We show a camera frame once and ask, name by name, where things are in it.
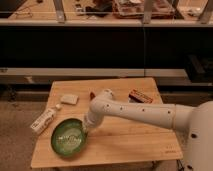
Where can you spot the red sausage toy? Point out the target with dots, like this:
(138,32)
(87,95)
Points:
(92,95)

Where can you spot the green ceramic bowl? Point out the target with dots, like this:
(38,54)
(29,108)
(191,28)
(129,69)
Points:
(68,137)

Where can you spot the white sponge block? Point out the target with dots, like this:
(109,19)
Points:
(69,99)

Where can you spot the wooden folding table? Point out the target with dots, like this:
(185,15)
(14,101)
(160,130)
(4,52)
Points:
(117,141)

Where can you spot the brown chocolate bar box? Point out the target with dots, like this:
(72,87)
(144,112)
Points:
(140,97)

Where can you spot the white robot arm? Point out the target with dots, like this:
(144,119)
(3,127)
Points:
(196,121)

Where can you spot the white plastic bottle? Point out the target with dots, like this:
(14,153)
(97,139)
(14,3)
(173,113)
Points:
(42,122)

